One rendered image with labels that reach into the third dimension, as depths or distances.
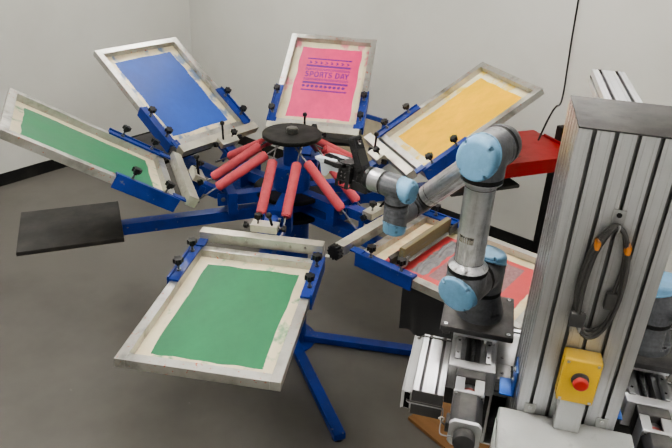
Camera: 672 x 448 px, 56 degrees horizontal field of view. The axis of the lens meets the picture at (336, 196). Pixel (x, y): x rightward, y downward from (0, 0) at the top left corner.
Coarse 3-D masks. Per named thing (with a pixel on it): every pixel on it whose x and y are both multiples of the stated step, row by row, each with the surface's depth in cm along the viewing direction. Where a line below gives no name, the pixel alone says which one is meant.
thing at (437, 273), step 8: (424, 256) 292; (408, 264) 285; (416, 264) 285; (440, 264) 286; (432, 272) 280; (440, 272) 280; (432, 280) 274; (440, 280) 274; (504, 288) 271; (512, 288) 271; (504, 296) 265; (512, 296) 266; (520, 296) 266
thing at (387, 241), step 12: (420, 216) 320; (408, 228) 308; (384, 240) 296; (396, 240) 302; (492, 240) 301; (516, 252) 294; (528, 252) 292; (420, 288) 265; (432, 288) 262; (516, 324) 242
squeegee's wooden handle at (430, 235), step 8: (440, 224) 298; (448, 224) 304; (424, 232) 291; (432, 232) 293; (440, 232) 300; (448, 232) 307; (416, 240) 284; (424, 240) 288; (432, 240) 295; (400, 248) 277; (408, 248) 278; (416, 248) 285; (400, 256) 279
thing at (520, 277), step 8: (448, 240) 306; (456, 240) 307; (432, 248) 299; (440, 248) 299; (512, 264) 289; (512, 272) 282; (520, 272) 283; (528, 272) 283; (504, 280) 276; (512, 280) 277; (520, 280) 277; (528, 280) 277; (520, 288) 271; (528, 288) 272
